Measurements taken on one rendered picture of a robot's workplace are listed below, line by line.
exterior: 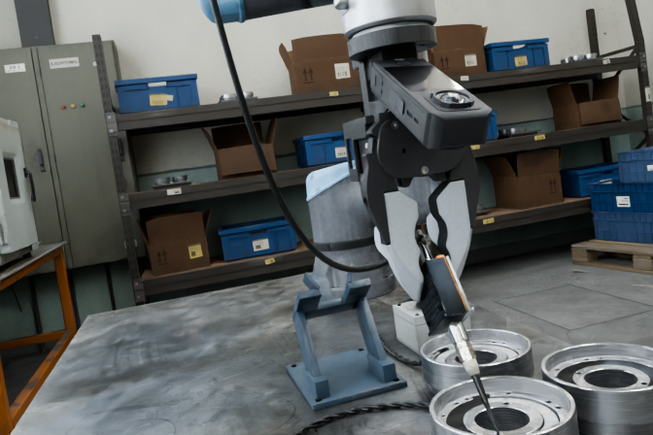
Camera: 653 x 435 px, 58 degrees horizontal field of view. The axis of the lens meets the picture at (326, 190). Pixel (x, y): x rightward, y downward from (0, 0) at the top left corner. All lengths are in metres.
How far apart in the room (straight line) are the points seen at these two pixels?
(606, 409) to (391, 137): 0.26
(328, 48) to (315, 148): 0.69
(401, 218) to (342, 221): 0.53
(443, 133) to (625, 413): 0.26
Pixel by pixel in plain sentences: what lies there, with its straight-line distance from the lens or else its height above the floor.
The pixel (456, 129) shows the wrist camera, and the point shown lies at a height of 1.05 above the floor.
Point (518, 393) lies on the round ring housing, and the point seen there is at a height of 0.83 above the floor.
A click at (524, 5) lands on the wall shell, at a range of 5.52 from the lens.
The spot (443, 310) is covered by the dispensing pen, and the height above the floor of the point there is 0.92.
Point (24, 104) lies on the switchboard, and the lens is 4.33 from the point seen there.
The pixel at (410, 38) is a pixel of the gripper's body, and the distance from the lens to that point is 0.46.
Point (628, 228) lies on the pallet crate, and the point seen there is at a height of 0.25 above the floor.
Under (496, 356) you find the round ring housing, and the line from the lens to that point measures 0.61.
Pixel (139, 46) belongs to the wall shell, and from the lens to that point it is 4.56.
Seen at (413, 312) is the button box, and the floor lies 0.84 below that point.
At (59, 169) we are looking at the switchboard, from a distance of 4.26.
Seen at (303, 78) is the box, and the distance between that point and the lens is 4.09.
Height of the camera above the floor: 1.04
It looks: 3 degrees down
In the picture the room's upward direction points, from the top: 8 degrees counter-clockwise
